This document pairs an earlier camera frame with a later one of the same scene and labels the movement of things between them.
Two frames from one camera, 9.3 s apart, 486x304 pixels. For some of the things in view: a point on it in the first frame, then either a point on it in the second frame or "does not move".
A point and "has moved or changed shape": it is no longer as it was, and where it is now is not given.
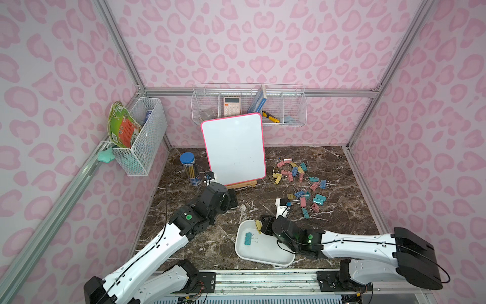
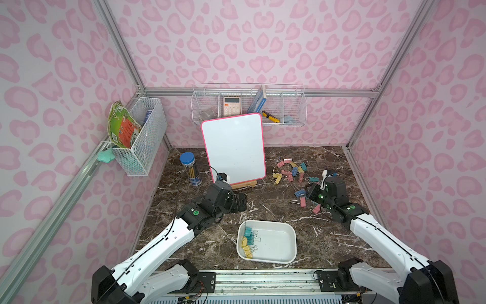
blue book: [259, 101] does not move
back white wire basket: [279, 104] does not move
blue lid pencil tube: [192, 170] does not move
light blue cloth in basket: [289, 120] does not move
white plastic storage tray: [250, 244] does not move
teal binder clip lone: [248, 238] has moved or changed shape
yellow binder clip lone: [259, 225] → [247, 251]
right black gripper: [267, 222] → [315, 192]
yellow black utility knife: [273, 118] does not move
